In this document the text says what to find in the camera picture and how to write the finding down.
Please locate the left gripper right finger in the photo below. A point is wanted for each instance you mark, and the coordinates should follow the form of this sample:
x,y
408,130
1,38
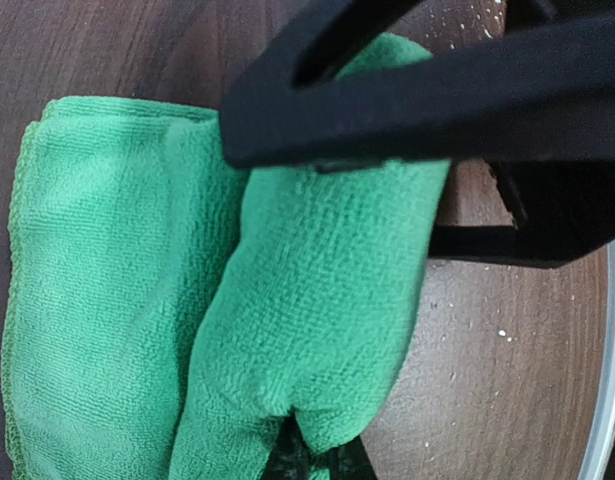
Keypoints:
x,y
350,462

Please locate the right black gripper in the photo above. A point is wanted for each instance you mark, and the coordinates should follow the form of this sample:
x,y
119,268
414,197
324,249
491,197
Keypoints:
x,y
555,167

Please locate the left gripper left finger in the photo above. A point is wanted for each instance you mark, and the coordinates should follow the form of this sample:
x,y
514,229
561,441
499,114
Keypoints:
x,y
290,457

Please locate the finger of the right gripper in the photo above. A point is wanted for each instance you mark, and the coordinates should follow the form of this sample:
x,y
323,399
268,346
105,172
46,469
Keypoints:
x,y
292,106

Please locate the green microfiber towel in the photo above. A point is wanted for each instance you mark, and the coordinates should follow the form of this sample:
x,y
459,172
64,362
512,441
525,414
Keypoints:
x,y
166,313

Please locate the aluminium front rail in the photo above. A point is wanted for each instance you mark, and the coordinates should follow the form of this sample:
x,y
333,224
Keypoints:
x,y
602,433

